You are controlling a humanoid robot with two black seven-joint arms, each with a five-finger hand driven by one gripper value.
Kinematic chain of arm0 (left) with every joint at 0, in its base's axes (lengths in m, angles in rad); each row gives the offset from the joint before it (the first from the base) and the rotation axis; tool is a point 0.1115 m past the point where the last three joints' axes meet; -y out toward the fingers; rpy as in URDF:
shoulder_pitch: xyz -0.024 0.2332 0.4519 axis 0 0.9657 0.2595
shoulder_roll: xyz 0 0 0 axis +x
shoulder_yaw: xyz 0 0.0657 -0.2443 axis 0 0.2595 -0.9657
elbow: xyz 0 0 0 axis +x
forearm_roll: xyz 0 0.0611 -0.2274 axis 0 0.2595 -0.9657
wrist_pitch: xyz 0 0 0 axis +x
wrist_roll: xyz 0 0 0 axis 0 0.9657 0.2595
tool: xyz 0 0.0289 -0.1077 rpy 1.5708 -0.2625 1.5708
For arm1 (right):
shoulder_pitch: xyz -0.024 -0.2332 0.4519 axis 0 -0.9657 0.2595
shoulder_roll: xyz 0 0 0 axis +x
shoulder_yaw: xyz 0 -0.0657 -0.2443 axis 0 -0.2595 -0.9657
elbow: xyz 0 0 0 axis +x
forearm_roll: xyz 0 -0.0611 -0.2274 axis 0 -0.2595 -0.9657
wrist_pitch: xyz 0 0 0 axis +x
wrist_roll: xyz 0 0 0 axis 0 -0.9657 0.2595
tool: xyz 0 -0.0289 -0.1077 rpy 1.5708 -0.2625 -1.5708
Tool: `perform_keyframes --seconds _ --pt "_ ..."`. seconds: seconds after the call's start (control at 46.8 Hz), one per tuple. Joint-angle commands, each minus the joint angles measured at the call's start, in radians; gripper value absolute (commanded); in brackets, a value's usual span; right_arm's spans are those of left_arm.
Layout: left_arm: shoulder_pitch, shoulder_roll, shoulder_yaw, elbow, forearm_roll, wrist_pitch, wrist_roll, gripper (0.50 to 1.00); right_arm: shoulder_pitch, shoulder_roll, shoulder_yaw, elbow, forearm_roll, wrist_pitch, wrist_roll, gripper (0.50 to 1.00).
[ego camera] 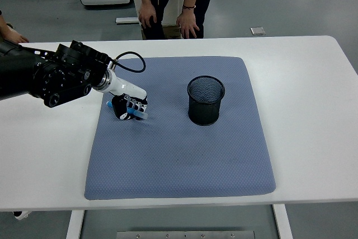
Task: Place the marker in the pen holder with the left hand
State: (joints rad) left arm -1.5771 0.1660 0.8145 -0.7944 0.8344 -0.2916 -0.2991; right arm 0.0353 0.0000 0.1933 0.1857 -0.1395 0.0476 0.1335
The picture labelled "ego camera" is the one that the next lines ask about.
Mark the white floor bar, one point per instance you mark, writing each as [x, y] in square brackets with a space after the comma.
[127, 20]

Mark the white table leg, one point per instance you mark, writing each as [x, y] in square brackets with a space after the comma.
[75, 225]
[283, 222]

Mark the person with bare forearm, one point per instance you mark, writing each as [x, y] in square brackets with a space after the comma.
[14, 37]

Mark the small white and black part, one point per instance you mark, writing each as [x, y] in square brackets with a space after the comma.
[21, 215]

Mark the silver floor socket plate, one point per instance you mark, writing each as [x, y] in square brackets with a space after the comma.
[257, 31]

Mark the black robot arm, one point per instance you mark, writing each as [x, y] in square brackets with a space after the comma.
[42, 76]

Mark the blue marker with clear cap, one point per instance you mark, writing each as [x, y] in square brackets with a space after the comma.
[142, 115]

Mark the blue-grey quilted mat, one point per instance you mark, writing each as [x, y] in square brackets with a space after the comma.
[167, 160]

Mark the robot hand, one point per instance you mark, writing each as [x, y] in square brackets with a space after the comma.
[128, 89]

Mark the black mesh pen holder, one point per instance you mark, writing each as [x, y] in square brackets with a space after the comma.
[205, 113]

